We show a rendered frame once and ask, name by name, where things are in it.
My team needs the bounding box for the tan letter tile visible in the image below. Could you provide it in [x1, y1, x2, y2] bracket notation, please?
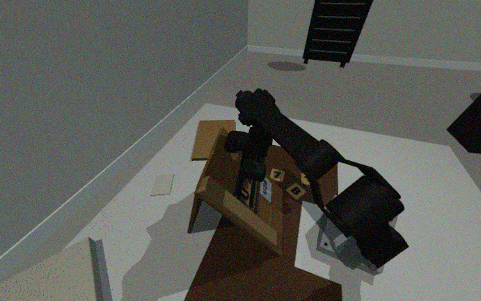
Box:
[270, 169, 285, 183]
[301, 173, 310, 185]
[240, 184, 251, 205]
[243, 178, 253, 190]
[285, 183, 306, 200]

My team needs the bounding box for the white paper ticket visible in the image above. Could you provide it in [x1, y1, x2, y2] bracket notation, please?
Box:
[260, 177, 271, 203]

